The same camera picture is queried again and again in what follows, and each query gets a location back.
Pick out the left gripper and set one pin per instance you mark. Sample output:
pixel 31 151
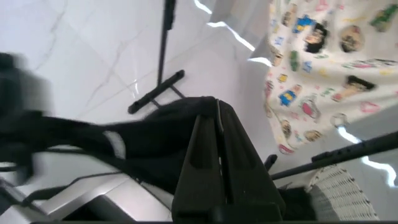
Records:
pixel 18 87

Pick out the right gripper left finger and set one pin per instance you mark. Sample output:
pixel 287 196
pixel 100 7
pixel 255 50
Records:
pixel 199 180

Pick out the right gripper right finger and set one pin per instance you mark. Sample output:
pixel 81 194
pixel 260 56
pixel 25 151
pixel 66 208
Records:
pixel 252 193

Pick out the black garment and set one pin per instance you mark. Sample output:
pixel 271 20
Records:
pixel 149 140

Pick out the cream printed garment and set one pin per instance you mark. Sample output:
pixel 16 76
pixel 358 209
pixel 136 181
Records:
pixel 335 77

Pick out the white laundry basket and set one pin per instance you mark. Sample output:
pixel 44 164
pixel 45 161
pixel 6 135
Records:
pixel 342 196

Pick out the black clothes rack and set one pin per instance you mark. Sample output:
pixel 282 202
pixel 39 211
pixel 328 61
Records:
pixel 168 18

